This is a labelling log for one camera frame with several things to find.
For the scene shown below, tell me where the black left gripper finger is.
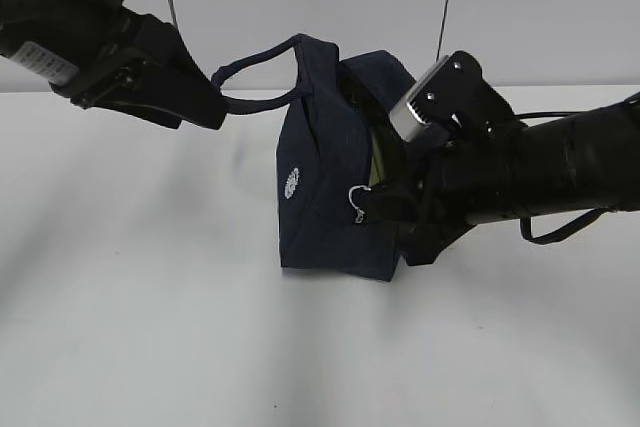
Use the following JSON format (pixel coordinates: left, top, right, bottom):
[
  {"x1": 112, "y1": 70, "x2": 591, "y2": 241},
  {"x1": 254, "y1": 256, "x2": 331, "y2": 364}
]
[
  {"x1": 139, "y1": 21, "x2": 226, "y2": 130},
  {"x1": 82, "y1": 82, "x2": 182, "y2": 129}
]

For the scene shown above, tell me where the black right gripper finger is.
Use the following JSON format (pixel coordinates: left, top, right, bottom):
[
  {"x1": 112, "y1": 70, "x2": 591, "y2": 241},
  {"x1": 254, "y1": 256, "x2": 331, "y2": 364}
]
[
  {"x1": 360, "y1": 176, "x2": 425, "y2": 223},
  {"x1": 397, "y1": 219, "x2": 473, "y2": 266}
]

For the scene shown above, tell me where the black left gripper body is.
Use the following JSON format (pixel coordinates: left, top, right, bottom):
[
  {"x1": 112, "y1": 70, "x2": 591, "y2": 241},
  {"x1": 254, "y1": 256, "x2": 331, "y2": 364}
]
[{"x1": 47, "y1": 0, "x2": 190, "y2": 107}]

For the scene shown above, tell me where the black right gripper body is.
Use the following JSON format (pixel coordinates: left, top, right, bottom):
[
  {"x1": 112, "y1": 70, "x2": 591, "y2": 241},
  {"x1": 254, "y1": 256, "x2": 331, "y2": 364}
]
[{"x1": 394, "y1": 111, "x2": 525, "y2": 225}]

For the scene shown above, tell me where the green lidded glass container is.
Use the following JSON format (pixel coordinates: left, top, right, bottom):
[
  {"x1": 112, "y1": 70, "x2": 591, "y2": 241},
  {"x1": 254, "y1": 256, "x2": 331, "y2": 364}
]
[{"x1": 368, "y1": 129, "x2": 387, "y2": 187}]

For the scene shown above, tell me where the dark blue lunch bag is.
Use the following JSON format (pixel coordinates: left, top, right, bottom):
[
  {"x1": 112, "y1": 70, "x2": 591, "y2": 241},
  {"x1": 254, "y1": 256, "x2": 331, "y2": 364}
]
[{"x1": 211, "y1": 34, "x2": 415, "y2": 282}]

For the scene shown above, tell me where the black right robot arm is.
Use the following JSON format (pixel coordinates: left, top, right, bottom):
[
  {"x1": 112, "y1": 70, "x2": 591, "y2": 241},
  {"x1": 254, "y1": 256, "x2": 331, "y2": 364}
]
[{"x1": 350, "y1": 95, "x2": 639, "y2": 266}]

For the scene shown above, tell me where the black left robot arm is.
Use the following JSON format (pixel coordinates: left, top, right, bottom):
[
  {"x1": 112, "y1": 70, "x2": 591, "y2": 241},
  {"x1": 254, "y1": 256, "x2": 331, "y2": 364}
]
[{"x1": 1, "y1": 0, "x2": 228, "y2": 130}]

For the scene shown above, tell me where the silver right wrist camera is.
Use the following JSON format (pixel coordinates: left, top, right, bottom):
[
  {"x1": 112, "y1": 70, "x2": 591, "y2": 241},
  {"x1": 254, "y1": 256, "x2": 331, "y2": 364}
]
[{"x1": 389, "y1": 50, "x2": 517, "y2": 145}]

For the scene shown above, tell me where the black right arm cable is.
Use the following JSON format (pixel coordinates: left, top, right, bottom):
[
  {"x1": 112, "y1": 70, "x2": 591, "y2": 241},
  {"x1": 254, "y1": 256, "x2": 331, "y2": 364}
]
[{"x1": 519, "y1": 206, "x2": 621, "y2": 244}]

